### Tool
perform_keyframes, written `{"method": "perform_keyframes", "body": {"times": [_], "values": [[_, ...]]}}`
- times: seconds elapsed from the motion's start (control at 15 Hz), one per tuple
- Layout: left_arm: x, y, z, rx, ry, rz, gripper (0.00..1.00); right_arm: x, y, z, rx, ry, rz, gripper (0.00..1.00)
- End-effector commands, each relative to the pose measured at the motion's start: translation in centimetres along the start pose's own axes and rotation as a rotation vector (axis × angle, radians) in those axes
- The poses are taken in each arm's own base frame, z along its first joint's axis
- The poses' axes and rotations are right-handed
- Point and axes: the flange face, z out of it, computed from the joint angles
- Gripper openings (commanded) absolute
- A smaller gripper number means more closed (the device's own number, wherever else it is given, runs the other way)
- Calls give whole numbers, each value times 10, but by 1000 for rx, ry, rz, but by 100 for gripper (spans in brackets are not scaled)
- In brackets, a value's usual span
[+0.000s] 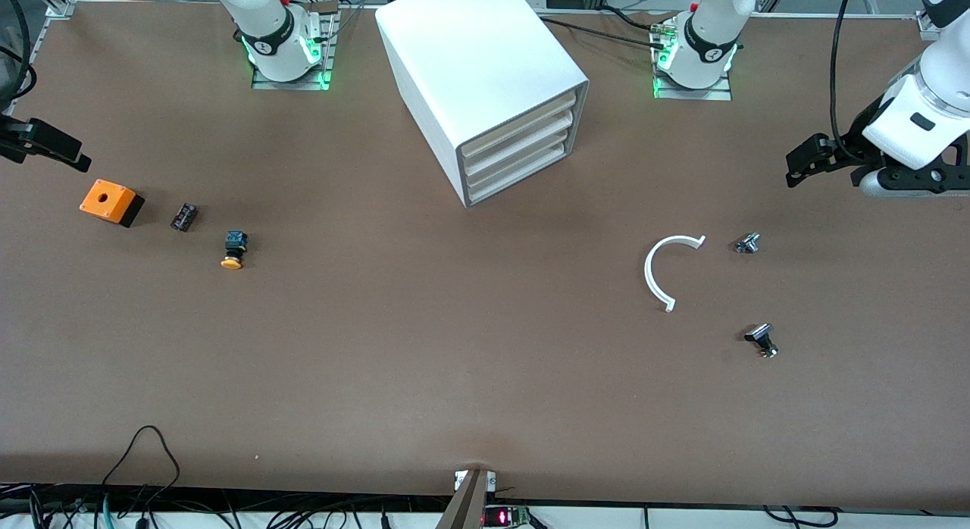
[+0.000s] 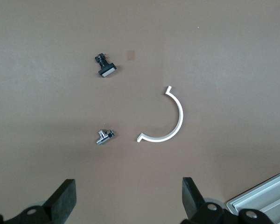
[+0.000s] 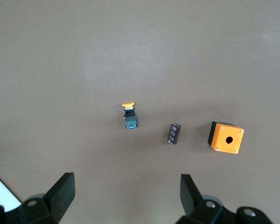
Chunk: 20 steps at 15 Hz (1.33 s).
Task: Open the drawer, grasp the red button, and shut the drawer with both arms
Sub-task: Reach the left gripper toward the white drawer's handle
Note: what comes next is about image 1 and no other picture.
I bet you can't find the white box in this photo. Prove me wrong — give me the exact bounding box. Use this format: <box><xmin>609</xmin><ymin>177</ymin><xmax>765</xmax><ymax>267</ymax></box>
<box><xmin>465</xmin><ymin>111</ymin><xmax>583</xmax><ymax>180</ymax></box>

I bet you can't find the orange cap push button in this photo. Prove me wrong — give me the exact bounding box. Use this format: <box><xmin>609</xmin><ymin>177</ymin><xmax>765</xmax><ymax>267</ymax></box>
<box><xmin>220</xmin><ymin>230</ymin><xmax>250</xmax><ymax>271</ymax></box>

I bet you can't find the white curved plastic arc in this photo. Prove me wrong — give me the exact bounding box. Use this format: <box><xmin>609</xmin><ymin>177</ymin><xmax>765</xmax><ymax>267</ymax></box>
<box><xmin>643</xmin><ymin>234</ymin><xmax>708</xmax><ymax>314</ymax></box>

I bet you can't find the device with red display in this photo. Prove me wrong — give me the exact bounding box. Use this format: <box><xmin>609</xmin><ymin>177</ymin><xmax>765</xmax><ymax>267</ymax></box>
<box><xmin>483</xmin><ymin>505</ymin><xmax>532</xmax><ymax>529</ymax></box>

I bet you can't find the orange button enclosure box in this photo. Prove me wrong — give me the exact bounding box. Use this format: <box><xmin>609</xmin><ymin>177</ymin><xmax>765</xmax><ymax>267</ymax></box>
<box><xmin>79</xmin><ymin>179</ymin><xmax>146</xmax><ymax>229</ymax></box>

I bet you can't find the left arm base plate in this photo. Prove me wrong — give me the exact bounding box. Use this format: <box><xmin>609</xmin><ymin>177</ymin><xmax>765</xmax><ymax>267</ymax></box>
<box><xmin>652</xmin><ymin>14</ymin><xmax>734</xmax><ymax>102</ymax></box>

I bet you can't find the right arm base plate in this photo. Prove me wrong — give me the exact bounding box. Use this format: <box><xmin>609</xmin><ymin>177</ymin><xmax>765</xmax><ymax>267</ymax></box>
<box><xmin>251</xmin><ymin>5</ymin><xmax>339</xmax><ymax>92</ymax></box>

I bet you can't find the black power cable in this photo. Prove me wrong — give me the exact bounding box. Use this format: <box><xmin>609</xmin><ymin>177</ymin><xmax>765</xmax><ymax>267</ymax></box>
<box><xmin>540</xmin><ymin>16</ymin><xmax>669</xmax><ymax>45</ymax></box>
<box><xmin>601</xmin><ymin>5</ymin><xmax>669</xmax><ymax>31</ymax></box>

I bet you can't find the thin black looped cable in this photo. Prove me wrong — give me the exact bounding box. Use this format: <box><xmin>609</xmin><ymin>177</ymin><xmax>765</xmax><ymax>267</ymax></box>
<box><xmin>100</xmin><ymin>424</ymin><xmax>182</xmax><ymax>508</ymax></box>

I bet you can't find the tangled black cable bundle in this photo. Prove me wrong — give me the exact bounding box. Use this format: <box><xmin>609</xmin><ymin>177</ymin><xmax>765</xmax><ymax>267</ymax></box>
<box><xmin>0</xmin><ymin>482</ymin><xmax>455</xmax><ymax>529</ymax></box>

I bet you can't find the black sagging cable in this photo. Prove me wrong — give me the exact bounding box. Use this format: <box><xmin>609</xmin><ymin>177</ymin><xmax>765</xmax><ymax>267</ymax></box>
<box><xmin>761</xmin><ymin>504</ymin><xmax>843</xmax><ymax>529</ymax></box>

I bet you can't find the aluminium camera mast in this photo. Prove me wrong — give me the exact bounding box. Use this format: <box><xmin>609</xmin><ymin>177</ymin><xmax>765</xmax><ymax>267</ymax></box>
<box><xmin>434</xmin><ymin>468</ymin><xmax>490</xmax><ymax>529</ymax></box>

